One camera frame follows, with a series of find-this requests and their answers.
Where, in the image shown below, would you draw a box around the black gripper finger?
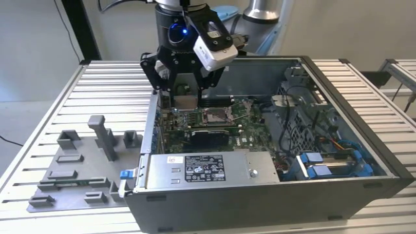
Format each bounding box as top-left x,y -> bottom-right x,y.
195,64 -> 227,108
140,51 -> 173,109

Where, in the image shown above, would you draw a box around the silver CPU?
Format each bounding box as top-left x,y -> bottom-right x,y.
172,95 -> 200,109

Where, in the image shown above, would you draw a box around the black RAM slot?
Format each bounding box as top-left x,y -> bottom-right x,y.
201,95 -> 235,103
187,123 -> 241,130

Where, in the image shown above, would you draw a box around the CPU socket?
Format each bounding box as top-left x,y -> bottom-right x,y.
201,106 -> 233,127

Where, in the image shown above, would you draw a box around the metal socket cover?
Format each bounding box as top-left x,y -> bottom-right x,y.
229,98 -> 253,121

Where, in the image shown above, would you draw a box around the black expansion card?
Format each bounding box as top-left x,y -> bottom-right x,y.
183,130 -> 231,150

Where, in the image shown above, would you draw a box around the green motherboard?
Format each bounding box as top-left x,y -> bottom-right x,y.
156,96 -> 277,157

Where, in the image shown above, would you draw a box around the gray disk bay cage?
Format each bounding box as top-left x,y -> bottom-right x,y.
261,79 -> 339,157

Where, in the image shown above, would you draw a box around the silver power supply unit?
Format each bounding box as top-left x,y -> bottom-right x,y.
145,151 -> 281,190

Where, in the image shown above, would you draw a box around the gray parts rack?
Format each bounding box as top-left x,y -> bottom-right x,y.
25,115 -> 144,213

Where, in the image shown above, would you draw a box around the blue disk carrier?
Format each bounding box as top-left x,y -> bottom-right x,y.
305,161 -> 375,180
297,146 -> 363,164

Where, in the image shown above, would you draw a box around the black box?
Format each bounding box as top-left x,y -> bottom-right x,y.
360,70 -> 392,89

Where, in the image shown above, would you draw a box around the green RAM stick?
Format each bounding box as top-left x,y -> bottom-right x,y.
40,178 -> 105,186

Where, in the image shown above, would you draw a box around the black open PC case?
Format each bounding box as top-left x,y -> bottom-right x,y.
124,55 -> 416,234

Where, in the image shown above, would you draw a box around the metal slat side table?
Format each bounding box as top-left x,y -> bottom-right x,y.
379,58 -> 416,98

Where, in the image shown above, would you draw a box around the locking lever wire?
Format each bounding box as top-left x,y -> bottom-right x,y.
232,110 -> 251,121

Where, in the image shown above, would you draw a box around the black frame post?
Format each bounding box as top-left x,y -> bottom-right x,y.
69,0 -> 103,61

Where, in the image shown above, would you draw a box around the yellow and red wires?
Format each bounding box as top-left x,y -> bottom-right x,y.
319,138 -> 347,151

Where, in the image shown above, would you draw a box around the black floor cable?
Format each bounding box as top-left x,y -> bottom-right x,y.
0,135 -> 24,147

